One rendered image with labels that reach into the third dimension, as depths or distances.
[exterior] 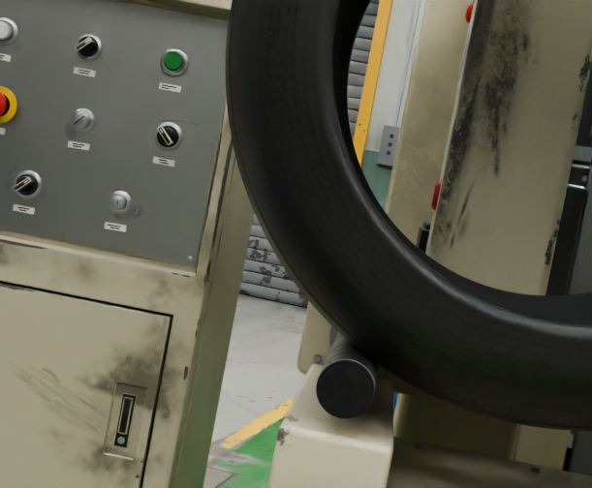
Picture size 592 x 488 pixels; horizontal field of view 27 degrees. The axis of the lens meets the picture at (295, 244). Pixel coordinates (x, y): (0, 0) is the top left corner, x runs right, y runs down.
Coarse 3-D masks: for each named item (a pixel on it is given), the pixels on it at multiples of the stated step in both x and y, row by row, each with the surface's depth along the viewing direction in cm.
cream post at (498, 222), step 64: (512, 0) 126; (576, 0) 126; (512, 64) 126; (576, 64) 126; (512, 128) 127; (576, 128) 126; (448, 192) 127; (512, 192) 127; (448, 256) 128; (512, 256) 127; (512, 448) 128
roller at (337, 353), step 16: (336, 336) 116; (336, 352) 98; (352, 352) 97; (336, 368) 92; (352, 368) 92; (368, 368) 94; (320, 384) 92; (336, 384) 92; (352, 384) 92; (368, 384) 92; (320, 400) 92; (336, 400) 92; (352, 400) 92; (368, 400) 92; (336, 416) 92; (352, 416) 92
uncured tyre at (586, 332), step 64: (256, 0) 93; (320, 0) 91; (256, 64) 93; (320, 64) 91; (256, 128) 94; (320, 128) 91; (256, 192) 96; (320, 192) 92; (320, 256) 93; (384, 256) 91; (384, 320) 92; (448, 320) 91; (512, 320) 90; (576, 320) 117; (448, 384) 94; (512, 384) 92; (576, 384) 91
